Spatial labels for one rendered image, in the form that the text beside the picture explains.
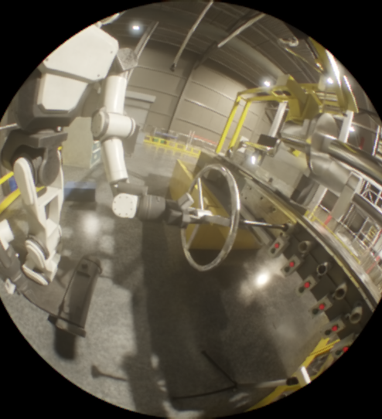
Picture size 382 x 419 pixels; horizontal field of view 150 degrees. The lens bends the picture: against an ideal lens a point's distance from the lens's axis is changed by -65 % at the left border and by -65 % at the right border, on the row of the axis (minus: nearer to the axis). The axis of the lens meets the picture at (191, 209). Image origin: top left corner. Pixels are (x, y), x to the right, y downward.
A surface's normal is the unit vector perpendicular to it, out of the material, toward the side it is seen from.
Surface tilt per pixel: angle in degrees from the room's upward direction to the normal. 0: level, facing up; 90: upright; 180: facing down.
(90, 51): 96
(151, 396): 0
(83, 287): 0
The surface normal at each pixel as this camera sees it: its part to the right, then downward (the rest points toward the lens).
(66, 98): 0.88, 0.48
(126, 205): 0.38, 0.06
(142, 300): 0.33, -0.83
